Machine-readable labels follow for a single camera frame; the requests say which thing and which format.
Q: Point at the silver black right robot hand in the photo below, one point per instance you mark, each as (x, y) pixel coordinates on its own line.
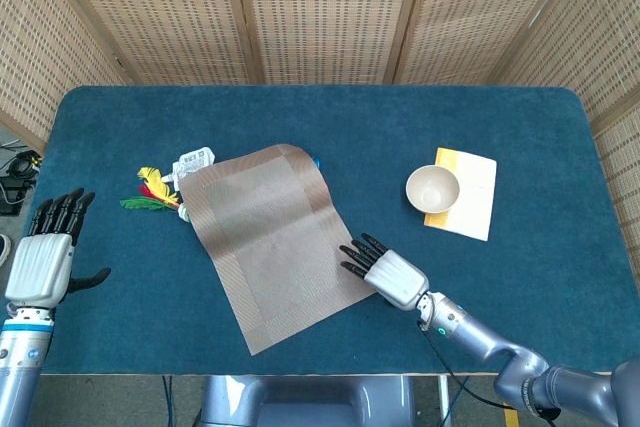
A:
(395, 279)

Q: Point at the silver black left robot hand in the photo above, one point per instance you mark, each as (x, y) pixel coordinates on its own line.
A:
(40, 267)

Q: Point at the white round bowl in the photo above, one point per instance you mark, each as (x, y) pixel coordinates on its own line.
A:
(432, 189)

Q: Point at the brown woven placemat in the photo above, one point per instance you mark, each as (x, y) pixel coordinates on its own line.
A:
(270, 242)

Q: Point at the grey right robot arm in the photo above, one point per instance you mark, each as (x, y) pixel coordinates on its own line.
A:
(500, 347)

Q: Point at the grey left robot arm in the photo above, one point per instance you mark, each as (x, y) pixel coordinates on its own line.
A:
(22, 357)

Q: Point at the yellow white booklet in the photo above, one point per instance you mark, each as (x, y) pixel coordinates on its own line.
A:
(475, 197)

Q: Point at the blue carpet table cover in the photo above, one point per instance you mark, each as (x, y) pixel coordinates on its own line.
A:
(150, 297)

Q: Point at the white table leg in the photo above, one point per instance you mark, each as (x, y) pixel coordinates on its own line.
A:
(444, 397)

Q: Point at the feather shuttlecock with green base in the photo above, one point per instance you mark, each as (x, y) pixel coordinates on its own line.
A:
(155, 184)

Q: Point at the grey robot torso base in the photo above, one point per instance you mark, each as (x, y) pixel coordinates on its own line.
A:
(300, 397)

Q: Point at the silver and pink pouch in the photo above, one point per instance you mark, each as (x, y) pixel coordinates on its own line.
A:
(192, 162)

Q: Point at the woven bamboo folding screen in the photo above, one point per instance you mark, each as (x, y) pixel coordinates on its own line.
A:
(325, 12)

